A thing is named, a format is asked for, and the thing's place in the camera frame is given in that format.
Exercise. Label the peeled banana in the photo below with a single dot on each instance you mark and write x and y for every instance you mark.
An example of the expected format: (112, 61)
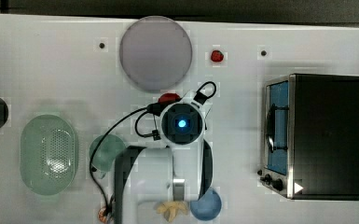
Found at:
(171, 209)

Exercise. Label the blue bowl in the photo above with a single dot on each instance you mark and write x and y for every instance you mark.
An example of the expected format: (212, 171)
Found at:
(208, 207)

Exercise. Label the orange slice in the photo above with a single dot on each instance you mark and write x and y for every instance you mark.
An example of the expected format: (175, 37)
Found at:
(103, 216)

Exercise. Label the green strainer basket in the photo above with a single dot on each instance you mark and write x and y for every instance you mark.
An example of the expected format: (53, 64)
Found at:
(49, 155)

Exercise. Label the grey round plate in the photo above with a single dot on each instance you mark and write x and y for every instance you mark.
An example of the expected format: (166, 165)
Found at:
(155, 53)

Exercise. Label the black toaster oven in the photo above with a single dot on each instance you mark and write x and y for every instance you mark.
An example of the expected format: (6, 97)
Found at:
(311, 137)

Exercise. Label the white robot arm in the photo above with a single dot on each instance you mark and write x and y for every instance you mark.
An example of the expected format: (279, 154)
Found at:
(178, 169)

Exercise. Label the green mug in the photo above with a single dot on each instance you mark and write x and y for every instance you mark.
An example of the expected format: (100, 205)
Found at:
(104, 152)

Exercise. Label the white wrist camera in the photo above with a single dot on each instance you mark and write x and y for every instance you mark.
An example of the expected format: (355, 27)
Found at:
(198, 99)

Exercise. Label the red strawberry near plate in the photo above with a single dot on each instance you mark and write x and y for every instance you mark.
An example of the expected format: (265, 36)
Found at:
(217, 56)

